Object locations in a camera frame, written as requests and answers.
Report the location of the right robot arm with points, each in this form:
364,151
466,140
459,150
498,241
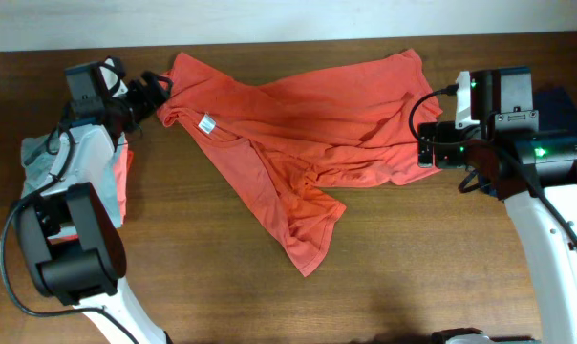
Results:
546,222

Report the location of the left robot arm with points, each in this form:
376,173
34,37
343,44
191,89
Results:
70,245

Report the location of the navy blue garment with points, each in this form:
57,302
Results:
556,110

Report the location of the orange red t-shirt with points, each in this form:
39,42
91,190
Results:
283,145

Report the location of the folded orange t-shirt underneath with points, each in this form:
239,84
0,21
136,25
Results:
86,166

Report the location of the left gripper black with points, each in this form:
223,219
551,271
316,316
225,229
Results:
149,102

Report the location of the folded grey t-shirt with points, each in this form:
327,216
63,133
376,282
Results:
37,162

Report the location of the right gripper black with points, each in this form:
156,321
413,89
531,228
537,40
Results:
444,132

